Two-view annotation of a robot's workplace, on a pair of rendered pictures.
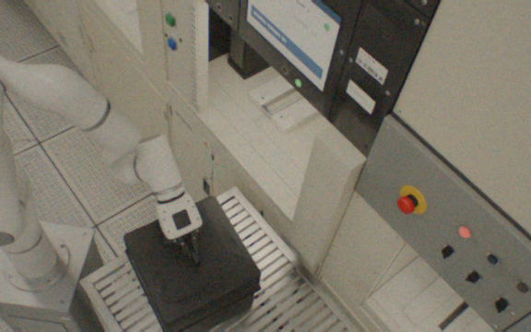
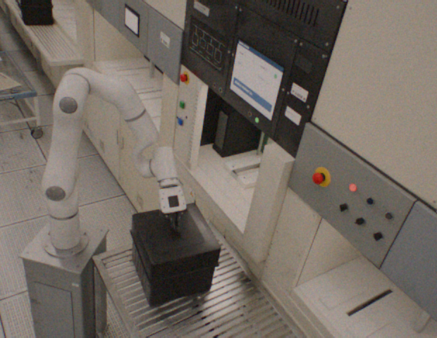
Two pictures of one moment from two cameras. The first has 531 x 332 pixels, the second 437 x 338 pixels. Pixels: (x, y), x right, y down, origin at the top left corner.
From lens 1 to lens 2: 0.63 m
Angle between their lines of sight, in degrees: 21
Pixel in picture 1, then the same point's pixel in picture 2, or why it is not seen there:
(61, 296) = (77, 263)
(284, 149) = (244, 196)
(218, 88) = (204, 159)
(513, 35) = (371, 49)
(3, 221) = (63, 179)
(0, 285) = (37, 251)
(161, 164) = (167, 162)
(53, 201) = not seen: hidden behind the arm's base
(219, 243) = (195, 227)
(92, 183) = not seen: hidden behind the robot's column
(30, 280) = (59, 250)
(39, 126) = not seen: hidden behind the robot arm
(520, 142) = (379, 113)
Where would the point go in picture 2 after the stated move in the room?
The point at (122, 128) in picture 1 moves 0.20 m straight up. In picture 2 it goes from (149, 125) to (152, 75)
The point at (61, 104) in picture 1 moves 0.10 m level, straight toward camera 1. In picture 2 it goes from (120, 96) to (125, 111)
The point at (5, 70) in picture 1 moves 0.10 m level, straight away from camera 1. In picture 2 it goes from (94, 75) to (89, 63)
